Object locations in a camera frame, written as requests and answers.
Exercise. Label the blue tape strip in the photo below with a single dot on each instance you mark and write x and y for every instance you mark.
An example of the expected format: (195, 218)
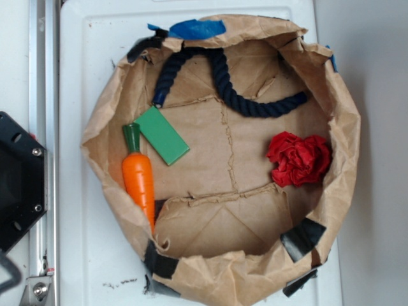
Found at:
(196, 29)

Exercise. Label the metal corner bracket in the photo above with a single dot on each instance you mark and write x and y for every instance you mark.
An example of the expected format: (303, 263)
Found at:
(38, 291)

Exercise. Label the crumpled red paper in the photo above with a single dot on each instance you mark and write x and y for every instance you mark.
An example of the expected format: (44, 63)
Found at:
(299, 161)

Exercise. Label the black tape patch right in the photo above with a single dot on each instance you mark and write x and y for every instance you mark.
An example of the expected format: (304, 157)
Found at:
(302, 238)

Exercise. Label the green wooden block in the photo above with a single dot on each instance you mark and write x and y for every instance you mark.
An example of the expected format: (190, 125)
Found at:
(162, 136)

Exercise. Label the orange toy carrot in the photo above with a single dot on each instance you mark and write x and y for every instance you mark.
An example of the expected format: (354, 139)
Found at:
(137, 174)

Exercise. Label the black tape strip bottom right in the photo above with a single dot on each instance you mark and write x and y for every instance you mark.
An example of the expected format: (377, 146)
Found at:
(295, 285)

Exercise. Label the aluminium rail frame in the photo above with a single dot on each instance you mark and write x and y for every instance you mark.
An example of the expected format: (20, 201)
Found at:
(44, 32)

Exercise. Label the brown paper bag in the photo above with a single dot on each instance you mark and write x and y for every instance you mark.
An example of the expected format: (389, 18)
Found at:
(226, 233)

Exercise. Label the blue tape right edge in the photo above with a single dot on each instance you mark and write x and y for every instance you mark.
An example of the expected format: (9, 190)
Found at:
(332, 60)

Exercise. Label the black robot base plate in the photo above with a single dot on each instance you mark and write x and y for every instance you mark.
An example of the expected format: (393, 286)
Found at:
(22, 182)

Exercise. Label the black tape patch top left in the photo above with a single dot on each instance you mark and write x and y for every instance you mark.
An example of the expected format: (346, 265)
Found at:
(141, 45)

